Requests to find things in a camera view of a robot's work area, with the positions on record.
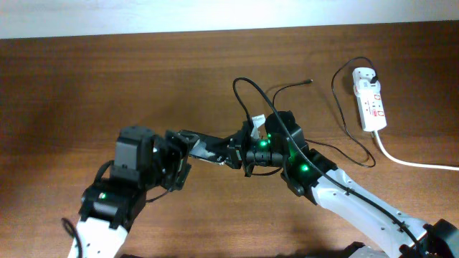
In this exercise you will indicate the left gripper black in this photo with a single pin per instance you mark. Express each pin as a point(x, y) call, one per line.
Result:
point(176, 153)

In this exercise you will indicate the black smartphone with lit screen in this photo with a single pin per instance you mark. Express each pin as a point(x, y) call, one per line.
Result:
point(209, 148)

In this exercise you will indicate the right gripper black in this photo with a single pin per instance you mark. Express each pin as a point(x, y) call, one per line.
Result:
point(237, 154)

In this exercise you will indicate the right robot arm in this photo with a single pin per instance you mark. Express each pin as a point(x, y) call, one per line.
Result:
point(308, 173)

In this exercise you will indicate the white power strip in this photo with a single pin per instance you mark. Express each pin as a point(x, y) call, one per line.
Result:
point(371, 108)

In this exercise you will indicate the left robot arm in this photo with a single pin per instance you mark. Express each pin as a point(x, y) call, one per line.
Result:
point(143, 160)

